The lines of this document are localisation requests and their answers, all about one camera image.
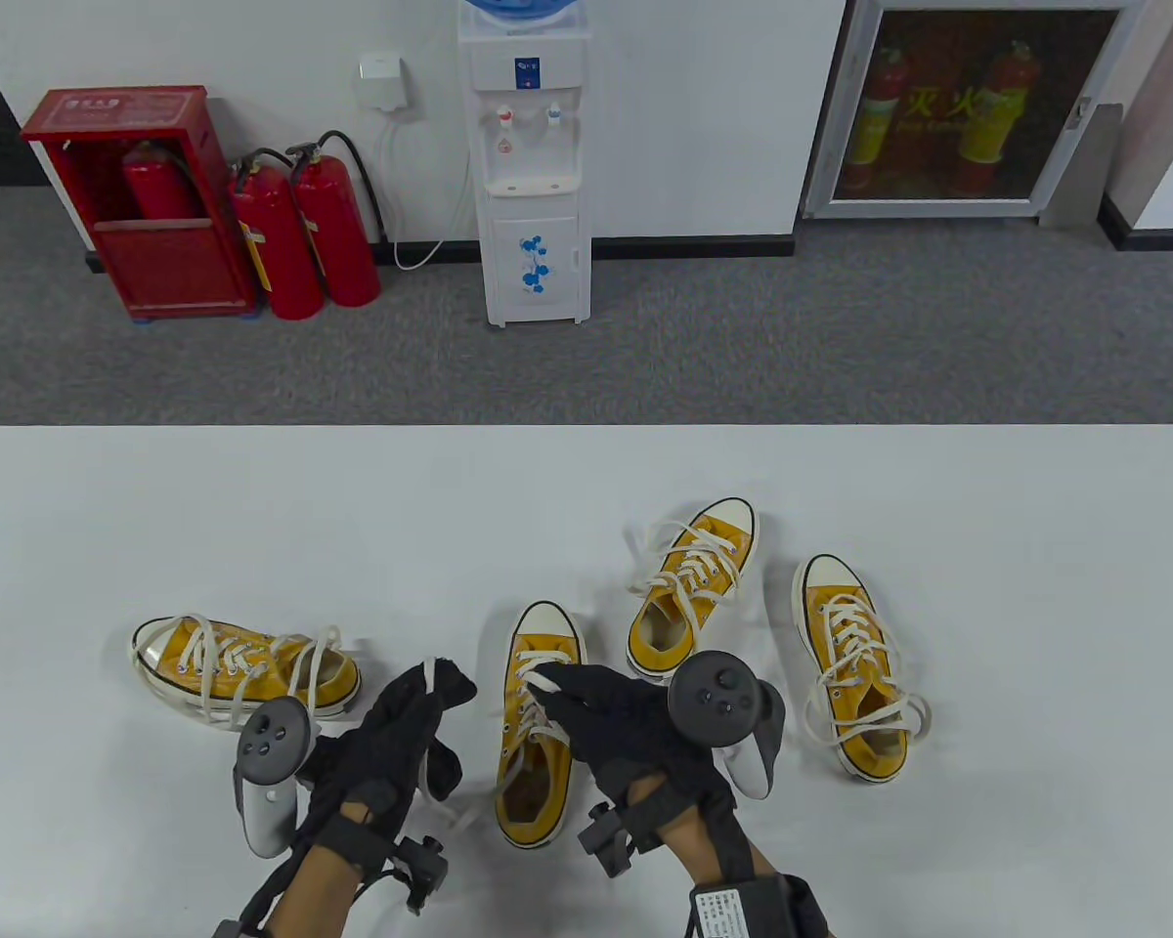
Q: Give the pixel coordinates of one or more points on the person's left hand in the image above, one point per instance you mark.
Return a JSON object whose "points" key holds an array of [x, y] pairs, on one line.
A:
{"points": [[391, 743]]}

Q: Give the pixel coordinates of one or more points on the gray metal panel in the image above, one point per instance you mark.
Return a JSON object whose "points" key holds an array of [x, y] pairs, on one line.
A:
{"points": [[1085, 176]]}

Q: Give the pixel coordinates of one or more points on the white water dispenser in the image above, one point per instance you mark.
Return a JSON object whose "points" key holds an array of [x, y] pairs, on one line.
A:
{"points": [[533, 176]]}

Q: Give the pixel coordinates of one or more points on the gray tracking controller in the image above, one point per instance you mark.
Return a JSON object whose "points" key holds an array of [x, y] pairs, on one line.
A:
{"points": [[272, 743], [714, 699]]}

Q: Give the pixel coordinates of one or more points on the glass door wall cabinet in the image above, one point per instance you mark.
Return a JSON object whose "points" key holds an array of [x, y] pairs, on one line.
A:
{"points": [[977, 107]]}

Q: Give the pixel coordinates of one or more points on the person's right forearm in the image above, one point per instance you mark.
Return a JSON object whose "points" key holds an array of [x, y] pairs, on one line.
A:
{"points": [[704, 850]]}

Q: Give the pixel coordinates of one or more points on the person's right hand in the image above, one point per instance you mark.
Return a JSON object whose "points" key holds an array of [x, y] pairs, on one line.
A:
{"points": [[616, 723]]}

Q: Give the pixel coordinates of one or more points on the white wall box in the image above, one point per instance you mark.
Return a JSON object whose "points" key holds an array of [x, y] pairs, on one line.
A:
{"points": [[381, 83]]}

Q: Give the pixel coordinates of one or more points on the yellow shoe with white laces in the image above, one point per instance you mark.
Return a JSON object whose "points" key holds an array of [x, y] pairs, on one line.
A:
{"points": [[821, 608], [533, 831], [205, 674], [645, 653]]}

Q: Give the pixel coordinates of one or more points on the red extinguisher behind glass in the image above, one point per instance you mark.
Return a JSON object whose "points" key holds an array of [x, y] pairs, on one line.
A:
{"points": [[997, 117], [880, 117]]}

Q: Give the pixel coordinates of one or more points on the red extinguisher floor cabinet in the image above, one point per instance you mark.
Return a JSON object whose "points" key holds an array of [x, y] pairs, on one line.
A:
{"points": [[166, 269]]}

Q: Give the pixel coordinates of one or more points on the black labelled wrist box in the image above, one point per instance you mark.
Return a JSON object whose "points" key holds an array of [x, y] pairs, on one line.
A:
{"points": [[227, 928], [738, 914]]}

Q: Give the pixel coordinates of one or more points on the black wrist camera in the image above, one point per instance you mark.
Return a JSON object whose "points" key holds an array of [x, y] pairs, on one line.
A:
{"points": [[425, 870], [606, 840]]}

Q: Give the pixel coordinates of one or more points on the red fire extinguisher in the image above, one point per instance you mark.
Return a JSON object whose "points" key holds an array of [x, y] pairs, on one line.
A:
{"points": [[337, 234], [283, 254], [156, 191]]}

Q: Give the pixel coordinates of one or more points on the person's left forearm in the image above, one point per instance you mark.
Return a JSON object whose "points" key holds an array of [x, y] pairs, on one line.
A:
{"points": [[313, 889]]}

